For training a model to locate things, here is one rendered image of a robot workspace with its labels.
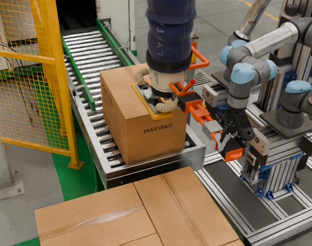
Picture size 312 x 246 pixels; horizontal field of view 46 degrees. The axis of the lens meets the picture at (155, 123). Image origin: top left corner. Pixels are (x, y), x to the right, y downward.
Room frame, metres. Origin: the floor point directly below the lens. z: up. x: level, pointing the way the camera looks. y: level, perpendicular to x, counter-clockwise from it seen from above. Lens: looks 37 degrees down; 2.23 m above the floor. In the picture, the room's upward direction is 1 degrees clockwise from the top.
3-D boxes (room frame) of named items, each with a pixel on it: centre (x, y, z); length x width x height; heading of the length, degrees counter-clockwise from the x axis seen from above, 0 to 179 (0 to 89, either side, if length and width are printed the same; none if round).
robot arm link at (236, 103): (1.12, -0.29, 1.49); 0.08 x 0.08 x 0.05
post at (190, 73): (2.47, -0.25, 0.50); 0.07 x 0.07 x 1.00; 23
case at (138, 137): (2.05, 0.10, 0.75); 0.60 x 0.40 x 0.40; 23
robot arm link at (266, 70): (1.19, -0.37, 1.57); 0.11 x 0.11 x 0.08; 37
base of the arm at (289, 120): (1.61, -0.72, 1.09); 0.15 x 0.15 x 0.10
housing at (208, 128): (1.22, -0.24, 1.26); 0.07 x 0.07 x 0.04; 23
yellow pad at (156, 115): (1.61, 0.03, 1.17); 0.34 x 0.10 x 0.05; 23
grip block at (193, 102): (1.42, -0.16, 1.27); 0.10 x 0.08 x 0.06; 113
